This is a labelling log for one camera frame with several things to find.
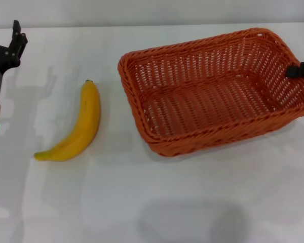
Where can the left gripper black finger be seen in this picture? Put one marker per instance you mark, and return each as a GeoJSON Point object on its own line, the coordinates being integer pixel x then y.
{"type": "Point", "coordinates": [16, 27]}
{"type": "Point", "coordinates": [19, 46]}

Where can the orange woven rectangular basket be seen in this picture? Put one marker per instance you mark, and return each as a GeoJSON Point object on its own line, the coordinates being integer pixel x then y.
{"type": "Point", "coordinates": [192, 106]}

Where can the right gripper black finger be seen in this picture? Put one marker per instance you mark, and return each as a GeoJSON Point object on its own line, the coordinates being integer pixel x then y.
{"type": "Point", "coordinates": [301, 69]}

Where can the yellow banana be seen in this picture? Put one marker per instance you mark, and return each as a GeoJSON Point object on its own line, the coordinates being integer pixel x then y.
{"type": "Point", "coordinates": [86, 121]}

